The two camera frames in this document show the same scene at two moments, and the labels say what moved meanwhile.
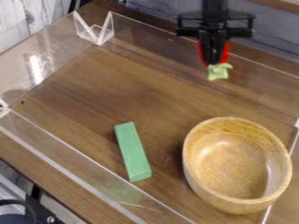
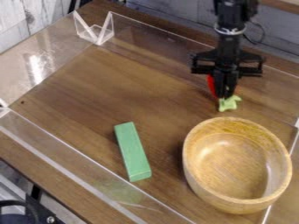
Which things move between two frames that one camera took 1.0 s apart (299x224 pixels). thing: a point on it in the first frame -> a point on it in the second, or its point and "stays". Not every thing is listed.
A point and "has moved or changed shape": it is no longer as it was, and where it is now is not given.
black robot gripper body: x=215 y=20 -> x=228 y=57
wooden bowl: x=238 y=165 stays
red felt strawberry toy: x=218 y=71 has moved or changed shape
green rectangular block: x=132 y=150 stays
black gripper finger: x=218 y=39 -> x=230 y=83
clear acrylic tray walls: x=108 y=96 stays
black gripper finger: x=210 y=44 -> x=219 y=78
